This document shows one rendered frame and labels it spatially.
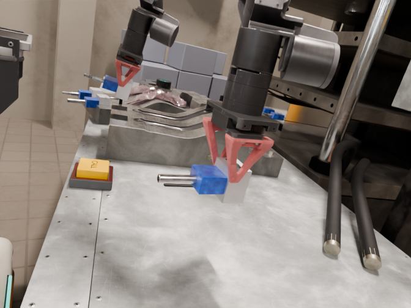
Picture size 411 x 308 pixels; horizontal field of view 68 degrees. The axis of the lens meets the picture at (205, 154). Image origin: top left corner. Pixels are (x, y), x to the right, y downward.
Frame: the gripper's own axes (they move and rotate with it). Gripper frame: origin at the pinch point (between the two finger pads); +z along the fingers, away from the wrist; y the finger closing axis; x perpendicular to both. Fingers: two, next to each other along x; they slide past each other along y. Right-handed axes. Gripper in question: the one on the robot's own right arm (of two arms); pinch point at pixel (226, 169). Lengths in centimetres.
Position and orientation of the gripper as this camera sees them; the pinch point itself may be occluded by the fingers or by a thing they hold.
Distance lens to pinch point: 45.4
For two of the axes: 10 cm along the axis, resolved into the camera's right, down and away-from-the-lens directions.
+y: -4.0, -3.8, 8.3
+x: -8.9, -0.4, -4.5
